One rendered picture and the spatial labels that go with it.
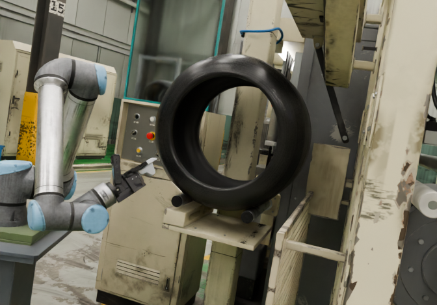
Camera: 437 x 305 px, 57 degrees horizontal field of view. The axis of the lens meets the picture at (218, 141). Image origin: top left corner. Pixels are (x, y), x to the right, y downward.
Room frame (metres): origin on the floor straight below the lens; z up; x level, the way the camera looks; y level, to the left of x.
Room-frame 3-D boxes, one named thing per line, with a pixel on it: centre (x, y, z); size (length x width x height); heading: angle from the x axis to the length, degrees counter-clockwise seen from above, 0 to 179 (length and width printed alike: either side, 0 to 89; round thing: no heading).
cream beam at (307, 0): (1.46, -0.31, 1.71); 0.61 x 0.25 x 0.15; 162
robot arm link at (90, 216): (1.31, 0.38, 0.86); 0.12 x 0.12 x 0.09; 33
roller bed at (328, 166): (1.76, -0.49, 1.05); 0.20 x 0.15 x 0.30; 162
